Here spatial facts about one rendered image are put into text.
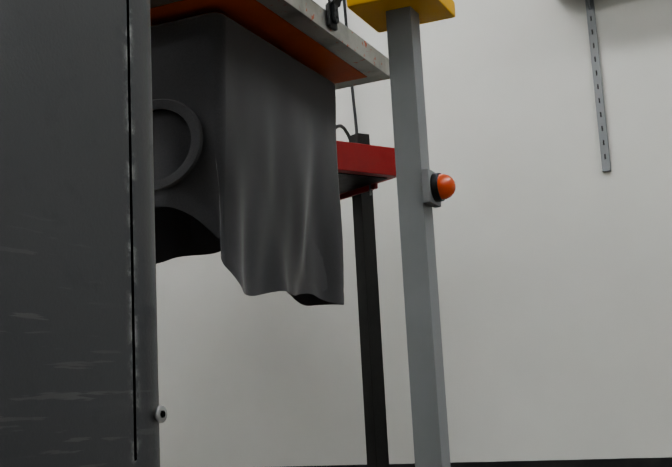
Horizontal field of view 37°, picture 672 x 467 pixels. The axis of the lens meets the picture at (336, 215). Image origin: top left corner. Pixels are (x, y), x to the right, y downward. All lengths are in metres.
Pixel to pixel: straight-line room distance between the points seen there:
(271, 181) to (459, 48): 2.26
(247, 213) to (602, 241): 2.15
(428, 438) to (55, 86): 1.01
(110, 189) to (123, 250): 0.03
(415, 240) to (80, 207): 0.98
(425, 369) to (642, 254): 2.17
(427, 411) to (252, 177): 0.46
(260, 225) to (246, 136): 0.14
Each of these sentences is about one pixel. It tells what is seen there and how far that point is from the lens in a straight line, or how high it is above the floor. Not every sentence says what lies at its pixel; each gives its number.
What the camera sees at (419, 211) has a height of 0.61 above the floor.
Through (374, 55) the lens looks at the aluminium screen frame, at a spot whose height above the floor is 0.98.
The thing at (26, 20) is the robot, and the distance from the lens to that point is 0.52.
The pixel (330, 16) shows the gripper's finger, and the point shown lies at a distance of 1.74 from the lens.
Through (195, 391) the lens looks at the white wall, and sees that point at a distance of 4.13.
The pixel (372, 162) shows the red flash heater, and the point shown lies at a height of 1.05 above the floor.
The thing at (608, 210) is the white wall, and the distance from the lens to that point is 3.59.
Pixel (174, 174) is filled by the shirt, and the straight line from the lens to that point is 1.56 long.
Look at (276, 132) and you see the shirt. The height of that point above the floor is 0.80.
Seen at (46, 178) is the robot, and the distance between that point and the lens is 0.51.
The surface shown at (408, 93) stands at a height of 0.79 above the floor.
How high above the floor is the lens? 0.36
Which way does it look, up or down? 10 degrees up
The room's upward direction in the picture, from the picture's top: 3 degrees counter-clockwise
